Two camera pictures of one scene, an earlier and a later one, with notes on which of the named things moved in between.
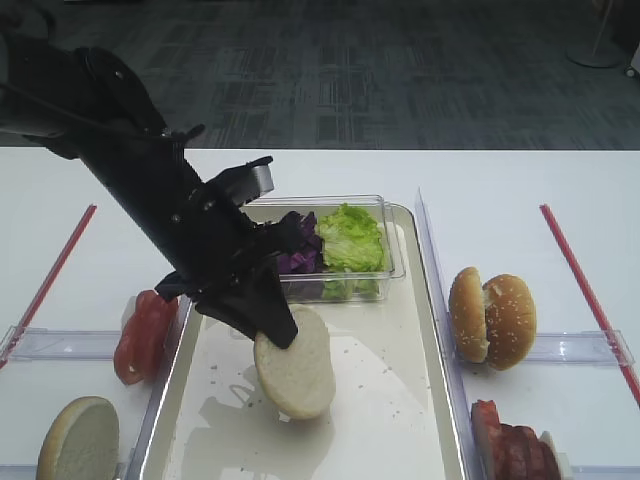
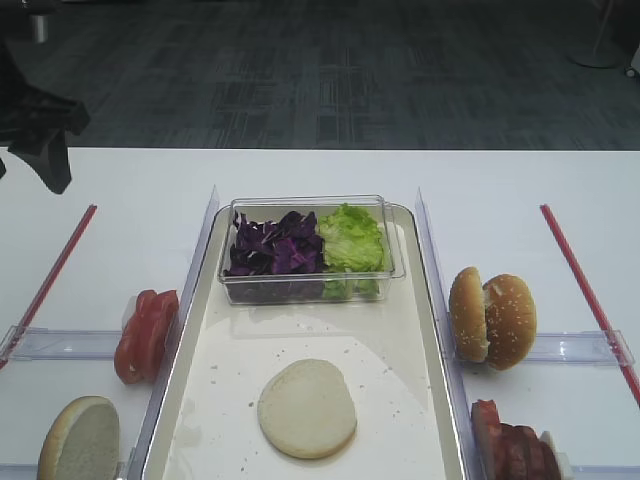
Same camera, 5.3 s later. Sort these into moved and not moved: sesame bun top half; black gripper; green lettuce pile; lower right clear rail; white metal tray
Moved: black gripper
Not moved: lower right clear rail; green lettuce pile; white metal tray; sesame bun top half
